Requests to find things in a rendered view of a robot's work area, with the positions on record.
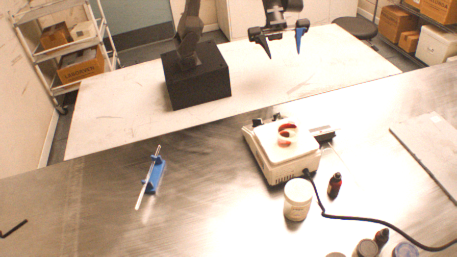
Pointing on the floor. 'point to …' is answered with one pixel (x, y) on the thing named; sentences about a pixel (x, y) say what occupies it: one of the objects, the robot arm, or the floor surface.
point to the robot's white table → (82, 118)
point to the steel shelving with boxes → (403, 20)
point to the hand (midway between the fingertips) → (282, 45)
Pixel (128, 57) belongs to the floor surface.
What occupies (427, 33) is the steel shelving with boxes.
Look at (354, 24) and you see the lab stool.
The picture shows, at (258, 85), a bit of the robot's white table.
